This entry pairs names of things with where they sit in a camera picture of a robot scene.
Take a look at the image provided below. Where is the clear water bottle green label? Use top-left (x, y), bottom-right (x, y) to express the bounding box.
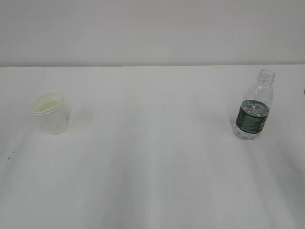
top-left (233, 69), bottom-right (275, 140)

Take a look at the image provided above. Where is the white paper cup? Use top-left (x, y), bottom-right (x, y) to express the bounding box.
top-left (30, 92), bottom-right (68, 135)

